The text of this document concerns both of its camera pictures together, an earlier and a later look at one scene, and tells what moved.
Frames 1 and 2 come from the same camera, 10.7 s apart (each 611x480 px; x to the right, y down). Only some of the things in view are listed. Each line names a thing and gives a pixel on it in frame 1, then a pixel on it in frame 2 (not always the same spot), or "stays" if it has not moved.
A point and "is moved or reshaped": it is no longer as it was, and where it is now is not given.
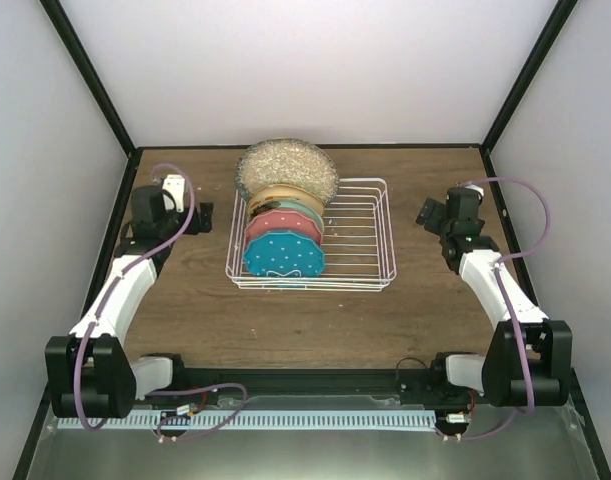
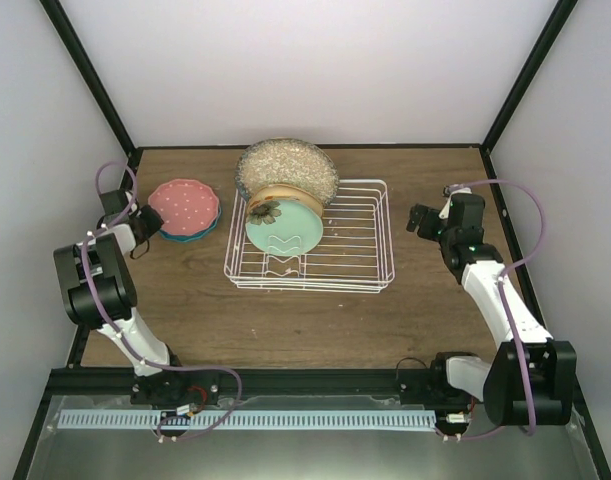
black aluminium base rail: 291,383 stays
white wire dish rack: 359,248 stays
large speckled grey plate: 287,161 stays
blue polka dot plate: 283,253 is moved or reshaped
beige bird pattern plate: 282,193 stays
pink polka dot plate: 281,221 is moved or reshaped
